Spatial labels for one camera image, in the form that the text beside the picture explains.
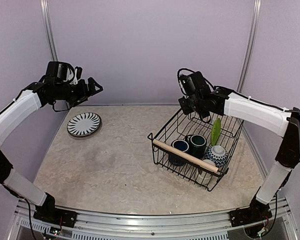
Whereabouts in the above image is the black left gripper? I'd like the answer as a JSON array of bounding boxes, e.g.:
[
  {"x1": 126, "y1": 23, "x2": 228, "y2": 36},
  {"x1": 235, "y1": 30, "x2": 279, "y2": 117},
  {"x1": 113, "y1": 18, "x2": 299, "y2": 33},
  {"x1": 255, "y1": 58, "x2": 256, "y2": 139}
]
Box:
[{"x1": 55, "y1": 76, "x2": 103, "y2": 107}]

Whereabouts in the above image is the black white striped plate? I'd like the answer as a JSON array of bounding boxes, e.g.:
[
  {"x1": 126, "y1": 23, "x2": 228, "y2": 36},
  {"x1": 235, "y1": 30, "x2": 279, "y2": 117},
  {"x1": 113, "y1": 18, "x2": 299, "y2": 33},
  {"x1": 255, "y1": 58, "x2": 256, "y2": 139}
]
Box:
[{"x1": 66, "y1": 112, "x2": 102, "y2": 135}]

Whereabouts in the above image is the green leaf shaped plate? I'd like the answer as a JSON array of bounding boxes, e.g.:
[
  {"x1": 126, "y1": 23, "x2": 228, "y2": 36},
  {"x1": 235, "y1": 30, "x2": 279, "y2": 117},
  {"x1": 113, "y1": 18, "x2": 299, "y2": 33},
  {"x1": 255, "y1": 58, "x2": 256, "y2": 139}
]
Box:
[{"x1": 210, "y1": 118, "x2": 221, "y2": 146}]

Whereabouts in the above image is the grey reindeer plate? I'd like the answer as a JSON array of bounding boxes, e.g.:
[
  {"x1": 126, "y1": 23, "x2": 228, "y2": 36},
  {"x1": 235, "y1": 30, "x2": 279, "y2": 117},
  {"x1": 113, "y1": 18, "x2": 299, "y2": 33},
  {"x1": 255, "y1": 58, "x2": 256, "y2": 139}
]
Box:
[{"x1": 67, "y1": 129, "x2": 100, "y2": 139}]

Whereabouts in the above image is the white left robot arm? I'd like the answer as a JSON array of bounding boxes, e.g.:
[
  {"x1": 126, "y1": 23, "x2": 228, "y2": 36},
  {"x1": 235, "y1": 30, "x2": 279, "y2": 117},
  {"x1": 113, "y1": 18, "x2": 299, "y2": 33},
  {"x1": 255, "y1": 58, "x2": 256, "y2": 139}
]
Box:
[{"x1": 0, "y1": 77, "x2": 103, "y2": 223}]

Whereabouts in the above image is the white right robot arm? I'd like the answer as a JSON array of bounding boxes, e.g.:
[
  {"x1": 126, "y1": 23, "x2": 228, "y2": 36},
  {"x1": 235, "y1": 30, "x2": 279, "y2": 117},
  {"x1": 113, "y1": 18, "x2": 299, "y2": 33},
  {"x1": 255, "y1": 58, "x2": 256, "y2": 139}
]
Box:
[{"x1": 178, "y1": 85, "x2": 300, "y2": 222}]

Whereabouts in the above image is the dark green mug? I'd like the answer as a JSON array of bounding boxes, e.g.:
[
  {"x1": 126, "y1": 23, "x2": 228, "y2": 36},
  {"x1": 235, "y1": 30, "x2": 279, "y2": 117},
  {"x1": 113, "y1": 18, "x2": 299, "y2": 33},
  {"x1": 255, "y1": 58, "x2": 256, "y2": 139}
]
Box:
[{"x1": 185, "y1": 134, "x2": 207, "y2": 159}]

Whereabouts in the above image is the blue white patterned bowl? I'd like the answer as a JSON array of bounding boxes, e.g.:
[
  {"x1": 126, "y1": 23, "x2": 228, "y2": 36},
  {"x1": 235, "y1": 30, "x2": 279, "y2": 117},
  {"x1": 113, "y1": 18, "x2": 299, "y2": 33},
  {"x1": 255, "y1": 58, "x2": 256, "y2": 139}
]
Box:
[{"x1": 204, "y1": 145, "x2": 228, "y2": 168}]

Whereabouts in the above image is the dark blue mug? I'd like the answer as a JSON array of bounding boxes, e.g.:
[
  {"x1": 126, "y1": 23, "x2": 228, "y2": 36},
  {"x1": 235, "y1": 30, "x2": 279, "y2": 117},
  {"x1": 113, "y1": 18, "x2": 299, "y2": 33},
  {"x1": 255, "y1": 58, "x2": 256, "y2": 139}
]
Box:
[{"x1": 168, "y1": 139, "x2": 190, "y2": 167}]

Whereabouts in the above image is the white cup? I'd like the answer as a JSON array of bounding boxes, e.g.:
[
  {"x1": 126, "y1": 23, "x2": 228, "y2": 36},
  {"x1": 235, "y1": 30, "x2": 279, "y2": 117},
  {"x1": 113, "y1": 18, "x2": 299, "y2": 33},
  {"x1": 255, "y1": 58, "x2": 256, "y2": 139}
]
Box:
[{"x1": 194, "y1": 167, "x2": 214, "y2": 187}]

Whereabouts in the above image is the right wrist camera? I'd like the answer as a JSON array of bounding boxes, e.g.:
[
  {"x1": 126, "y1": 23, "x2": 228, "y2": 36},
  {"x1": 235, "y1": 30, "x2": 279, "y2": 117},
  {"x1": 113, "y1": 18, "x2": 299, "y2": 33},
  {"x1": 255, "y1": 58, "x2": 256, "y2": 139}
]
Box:
[{"x1": 177, "y1": 68, "x2": 211, "y2": 97}]

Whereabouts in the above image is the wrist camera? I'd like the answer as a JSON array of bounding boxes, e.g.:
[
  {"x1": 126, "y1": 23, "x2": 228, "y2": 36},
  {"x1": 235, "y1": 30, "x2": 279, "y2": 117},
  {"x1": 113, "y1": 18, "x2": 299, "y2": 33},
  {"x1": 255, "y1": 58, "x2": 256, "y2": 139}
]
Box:
[
  {"x1": 177, "y1": 68, "x2": 211, "y2": 97},
  {"x1": 68, "y1": 66, "x2": 83, "y2": 85}
]

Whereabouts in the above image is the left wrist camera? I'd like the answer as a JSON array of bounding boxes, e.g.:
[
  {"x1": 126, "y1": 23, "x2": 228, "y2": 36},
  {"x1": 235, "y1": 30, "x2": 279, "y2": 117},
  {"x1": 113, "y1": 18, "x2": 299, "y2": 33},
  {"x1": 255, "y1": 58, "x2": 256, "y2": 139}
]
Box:
[{"x1": 68, "y1": 66, "x2": 83, "y2": 85}]

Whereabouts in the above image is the black wire dish rack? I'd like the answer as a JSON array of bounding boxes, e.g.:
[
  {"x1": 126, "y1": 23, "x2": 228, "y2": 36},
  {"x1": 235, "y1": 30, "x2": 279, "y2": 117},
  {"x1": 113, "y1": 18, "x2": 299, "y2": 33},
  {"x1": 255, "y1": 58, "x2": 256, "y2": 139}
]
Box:
[{"x1": 148, "y1": 109, "x2": 242, "y2": 192}]

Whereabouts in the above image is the wooden rack handle near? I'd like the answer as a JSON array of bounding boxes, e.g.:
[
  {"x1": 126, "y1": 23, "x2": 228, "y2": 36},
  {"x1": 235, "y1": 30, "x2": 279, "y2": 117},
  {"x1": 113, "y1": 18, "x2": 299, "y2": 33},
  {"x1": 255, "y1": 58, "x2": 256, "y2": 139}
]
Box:
[{"x1": 152, "y1": 139, "x2": 219, "y2": 173}]

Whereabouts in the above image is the left aluminium corner post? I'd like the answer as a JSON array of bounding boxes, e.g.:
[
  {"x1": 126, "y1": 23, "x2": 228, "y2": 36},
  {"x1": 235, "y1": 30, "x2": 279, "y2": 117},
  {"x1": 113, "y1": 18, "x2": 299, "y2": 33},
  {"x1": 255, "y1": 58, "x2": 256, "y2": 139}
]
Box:
[{"x1": 40, "y1": 0, "x2": 58, "y2": 61}]

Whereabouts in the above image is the aluminium corner post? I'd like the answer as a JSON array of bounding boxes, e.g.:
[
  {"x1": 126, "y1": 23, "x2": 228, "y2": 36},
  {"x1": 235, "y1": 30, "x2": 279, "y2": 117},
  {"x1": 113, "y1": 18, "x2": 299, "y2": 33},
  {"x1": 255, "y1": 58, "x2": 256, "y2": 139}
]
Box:
[
  {"x1": 236, "y1": 0, "x2": 262, "y2": 93},
  {"x1": 40, "y1": 0, "x2": 58, "y2": 61}
]

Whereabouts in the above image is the right aluminium corner post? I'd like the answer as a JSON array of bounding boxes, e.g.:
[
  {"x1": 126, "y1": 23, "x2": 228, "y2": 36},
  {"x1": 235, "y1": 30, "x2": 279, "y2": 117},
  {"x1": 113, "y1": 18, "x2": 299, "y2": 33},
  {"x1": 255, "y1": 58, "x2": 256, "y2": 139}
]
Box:
[{"x1": 236, "y1": 0, "x2": 262, "y2": 93}]

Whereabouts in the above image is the aluminium front rail frame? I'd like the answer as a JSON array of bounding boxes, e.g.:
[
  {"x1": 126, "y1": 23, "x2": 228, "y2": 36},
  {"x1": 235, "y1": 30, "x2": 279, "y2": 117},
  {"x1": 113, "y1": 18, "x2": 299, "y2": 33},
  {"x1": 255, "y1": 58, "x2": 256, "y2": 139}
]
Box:
[{"x1": 4, "y1": 198, "x2": 300, "y2": 240}]

